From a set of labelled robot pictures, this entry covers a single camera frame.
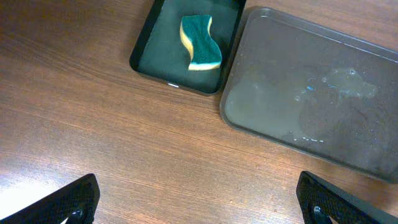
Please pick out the dark brown serving tray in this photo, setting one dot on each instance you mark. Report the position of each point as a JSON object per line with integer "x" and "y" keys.
{"x": 319, "y": 91}

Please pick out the black sponge tray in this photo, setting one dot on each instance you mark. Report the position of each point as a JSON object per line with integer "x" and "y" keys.
{"x": 160, "y": 55}

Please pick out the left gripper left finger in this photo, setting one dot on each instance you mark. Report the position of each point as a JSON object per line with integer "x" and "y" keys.
{"x": 73, "y": 203}

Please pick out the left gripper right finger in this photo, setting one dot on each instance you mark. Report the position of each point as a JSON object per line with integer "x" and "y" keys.
{"x": 323, "y": 202}

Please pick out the green and yellow sponge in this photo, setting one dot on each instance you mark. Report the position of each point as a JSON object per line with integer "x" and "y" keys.
{"x": 204, "y": 52}

